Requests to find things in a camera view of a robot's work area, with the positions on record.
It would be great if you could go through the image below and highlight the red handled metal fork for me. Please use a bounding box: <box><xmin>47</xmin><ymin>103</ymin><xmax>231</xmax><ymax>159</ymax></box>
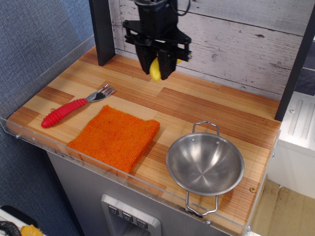
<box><xmin>41</xmin><ymin>84</ymin><xmax>115</xmax><ymax>128</ymax></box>

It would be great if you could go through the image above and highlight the black vertical post right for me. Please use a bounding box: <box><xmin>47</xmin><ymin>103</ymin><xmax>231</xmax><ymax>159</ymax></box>
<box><xmin>274</xmin><ymin>0</ymin><xmax>315</xmax><ymax>121</ymax></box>

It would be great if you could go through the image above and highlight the clear acrylic table guard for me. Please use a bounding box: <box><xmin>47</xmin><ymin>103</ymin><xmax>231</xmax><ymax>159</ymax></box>
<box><xmin>0</xmin><ymin>34</ymin><xmax>280</xmax><ymax>235</ymax></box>

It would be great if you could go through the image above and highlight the stainless steel two-handled bowl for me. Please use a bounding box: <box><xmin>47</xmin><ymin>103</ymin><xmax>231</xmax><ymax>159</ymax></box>
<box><xmin>166</xmin><ymin>121</ymin><xmax>245</xmax><ymax>217</ymax></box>

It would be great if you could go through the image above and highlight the orange folded cloth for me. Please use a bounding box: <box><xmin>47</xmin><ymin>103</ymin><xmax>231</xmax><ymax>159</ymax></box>
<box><xmin>67</xmin><ymin>105</ymin><xmax>160</xmax><ymax>174</ymax></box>

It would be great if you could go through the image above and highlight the yellow toy banana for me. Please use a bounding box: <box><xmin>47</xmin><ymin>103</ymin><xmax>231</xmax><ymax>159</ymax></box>
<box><xmin>149</xmin><ymin>57</ymin><xmax>184</xmax><ymax>82</ymax></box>

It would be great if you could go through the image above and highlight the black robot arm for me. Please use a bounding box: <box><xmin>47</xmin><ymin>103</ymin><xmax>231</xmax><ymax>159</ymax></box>
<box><xmin>123</xmin><ymin>0</ymin><xmax>191</xmax><ymax>81</ymax></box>

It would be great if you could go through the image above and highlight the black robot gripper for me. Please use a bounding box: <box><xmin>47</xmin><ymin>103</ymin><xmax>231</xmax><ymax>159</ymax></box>
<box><xmin>123</xmin><ymin>2</ymin><xmax>191</xmax><ymax>80</ymax></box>

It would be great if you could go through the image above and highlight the black vertical post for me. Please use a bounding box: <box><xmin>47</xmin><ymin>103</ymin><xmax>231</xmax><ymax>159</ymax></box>
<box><xmin>89</xmin><ymin>0</ymin><xmax>116</xmax><ymax>66</ymax></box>
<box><xmin>274</xmin><ymin>0</ymin><xmax>315</xmax><ymax>121</ymax></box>

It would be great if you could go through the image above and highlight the white ribbed side unit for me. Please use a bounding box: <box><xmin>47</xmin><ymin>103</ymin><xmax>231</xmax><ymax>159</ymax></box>
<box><xmin>267</xmin><ymin>92</ymin><xmax>315</xmax><ymax>198</ymax></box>

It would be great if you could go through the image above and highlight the grey cabinet with dispenser panel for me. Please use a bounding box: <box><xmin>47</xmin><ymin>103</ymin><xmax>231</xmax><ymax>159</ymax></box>
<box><xmin>48</xmin><ymin>152</ymin><xmax>226</xmax><ymax>236</ymax></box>

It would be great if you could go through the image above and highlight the black vertical post left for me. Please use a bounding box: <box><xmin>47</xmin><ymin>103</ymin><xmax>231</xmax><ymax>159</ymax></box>
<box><xmin>89</xmin><ymin>0</ymin><xmax>116</xmax><ymax>66</ymax></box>

